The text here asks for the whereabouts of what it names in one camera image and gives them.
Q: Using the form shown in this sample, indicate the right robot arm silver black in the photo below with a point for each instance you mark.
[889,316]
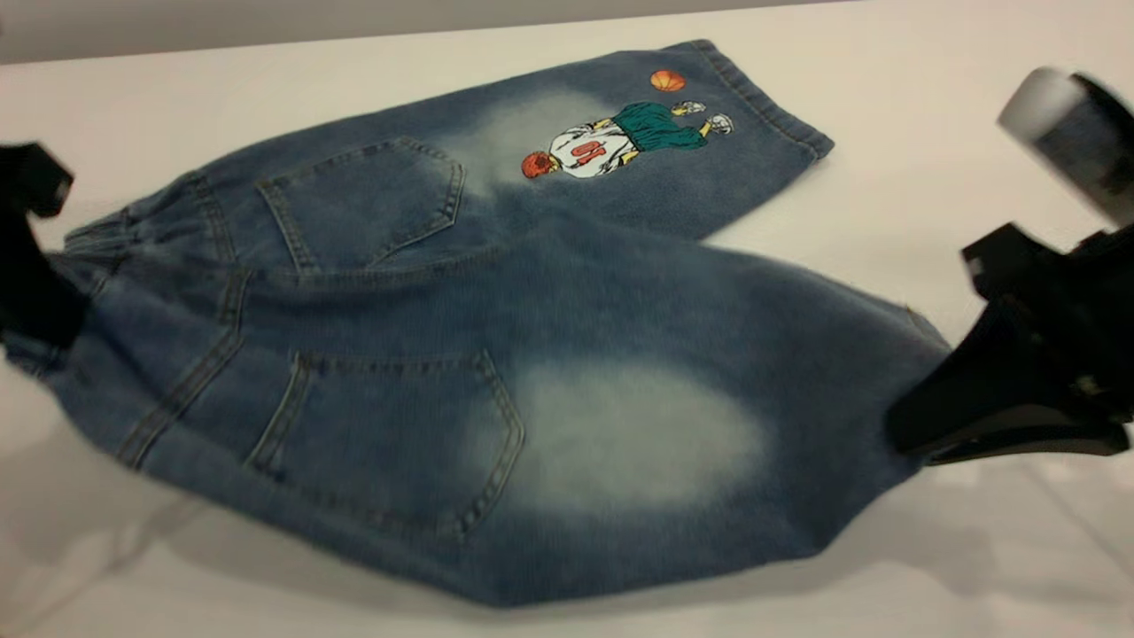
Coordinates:
[1076,137]

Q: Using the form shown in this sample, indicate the blue denim shorts basketball print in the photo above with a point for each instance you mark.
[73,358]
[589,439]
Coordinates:
[532,310]

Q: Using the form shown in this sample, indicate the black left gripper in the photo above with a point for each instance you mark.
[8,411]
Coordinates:
[31,177]

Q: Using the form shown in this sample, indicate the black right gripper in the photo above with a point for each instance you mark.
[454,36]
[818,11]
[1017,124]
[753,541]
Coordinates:
[1081,319]

